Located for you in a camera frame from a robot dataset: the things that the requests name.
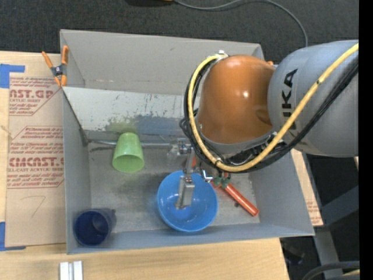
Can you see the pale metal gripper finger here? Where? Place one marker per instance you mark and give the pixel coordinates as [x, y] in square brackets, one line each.
[183, 147]
[185, 194]

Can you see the blue plastic bowl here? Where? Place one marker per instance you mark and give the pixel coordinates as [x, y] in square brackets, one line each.
[201, 211]

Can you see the light green plastic cup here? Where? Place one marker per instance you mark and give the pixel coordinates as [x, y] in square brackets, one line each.
[128, 152]

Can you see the orange marker pen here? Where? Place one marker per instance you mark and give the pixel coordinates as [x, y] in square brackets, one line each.
[243, 201]

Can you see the grey metal bin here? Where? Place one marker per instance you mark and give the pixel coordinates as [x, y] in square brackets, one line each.
[131, 69]

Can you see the dark blue plastic cup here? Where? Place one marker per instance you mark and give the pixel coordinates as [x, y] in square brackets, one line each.
[91, 227]

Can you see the brown cardboard board red print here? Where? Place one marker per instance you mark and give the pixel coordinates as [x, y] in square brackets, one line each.
[35, 144]

